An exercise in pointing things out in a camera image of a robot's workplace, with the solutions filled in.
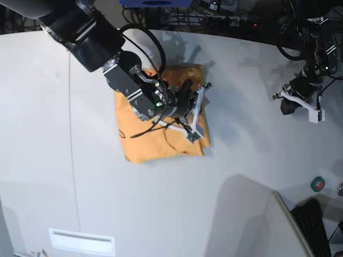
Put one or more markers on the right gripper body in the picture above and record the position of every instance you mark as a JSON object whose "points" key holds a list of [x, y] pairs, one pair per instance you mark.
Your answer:
{"points": [[181, 101]]}

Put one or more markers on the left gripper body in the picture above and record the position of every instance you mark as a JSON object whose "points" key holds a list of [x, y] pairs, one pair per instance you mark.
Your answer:
{"points": [[303, 86]]}

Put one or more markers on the orange t-shirt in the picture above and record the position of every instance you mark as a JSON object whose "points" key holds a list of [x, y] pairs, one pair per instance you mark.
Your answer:
{"points": [[166, 142]]}

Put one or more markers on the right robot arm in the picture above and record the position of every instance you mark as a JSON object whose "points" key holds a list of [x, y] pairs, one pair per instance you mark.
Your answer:
{"points": [[95, 43]]}

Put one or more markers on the green tape roll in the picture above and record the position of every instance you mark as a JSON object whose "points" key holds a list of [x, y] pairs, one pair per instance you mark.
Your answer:
{"points": [[317, 184]]}

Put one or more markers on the metal knob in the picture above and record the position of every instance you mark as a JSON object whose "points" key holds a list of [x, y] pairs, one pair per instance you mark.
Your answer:
{"points": [[340, 190]]}

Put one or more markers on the black keyboard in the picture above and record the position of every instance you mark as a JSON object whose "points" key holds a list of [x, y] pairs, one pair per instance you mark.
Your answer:
{"points": [[309, 218]]}

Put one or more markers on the white partition panel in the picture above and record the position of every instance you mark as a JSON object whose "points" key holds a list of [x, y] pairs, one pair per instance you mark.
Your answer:
{"points": [[286, 238]]}

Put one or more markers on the white cable slot cover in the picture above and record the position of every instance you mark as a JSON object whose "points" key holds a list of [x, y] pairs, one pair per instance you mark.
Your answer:
{"points": [[82, 242]]}

